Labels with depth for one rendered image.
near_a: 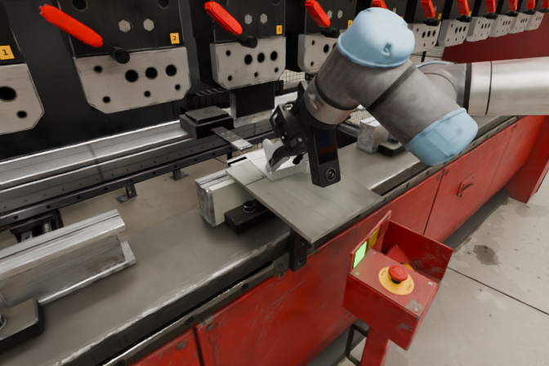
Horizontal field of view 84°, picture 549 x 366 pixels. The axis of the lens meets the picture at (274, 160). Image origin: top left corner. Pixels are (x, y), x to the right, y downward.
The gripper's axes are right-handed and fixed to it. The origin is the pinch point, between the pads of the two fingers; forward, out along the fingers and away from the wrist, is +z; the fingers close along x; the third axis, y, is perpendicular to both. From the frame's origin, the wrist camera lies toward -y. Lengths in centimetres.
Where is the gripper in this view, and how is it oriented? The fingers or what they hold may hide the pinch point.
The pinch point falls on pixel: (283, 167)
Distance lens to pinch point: 62.7
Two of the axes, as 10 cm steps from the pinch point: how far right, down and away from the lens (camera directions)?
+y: -3.8, -8.8, 2.7
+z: -3.2, 4.0, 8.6
